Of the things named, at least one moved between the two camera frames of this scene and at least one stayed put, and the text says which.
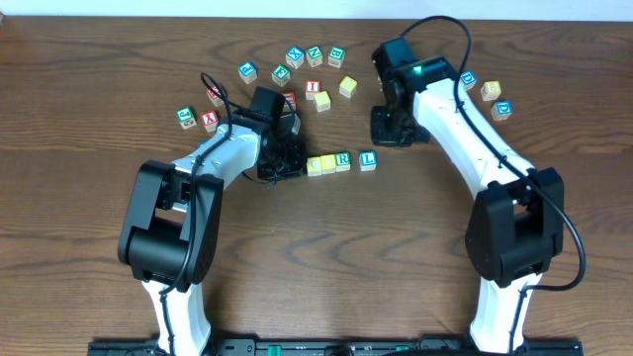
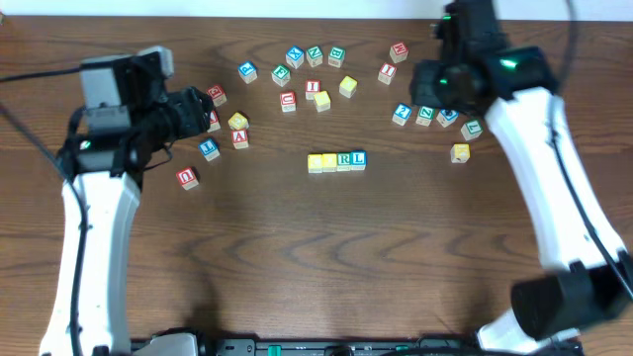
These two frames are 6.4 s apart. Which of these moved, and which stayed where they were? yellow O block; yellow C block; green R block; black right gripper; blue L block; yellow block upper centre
Moved: black right gripper; blue L block
Stayed: yellow block upper centre; yellow O block; green R block; yellow C block
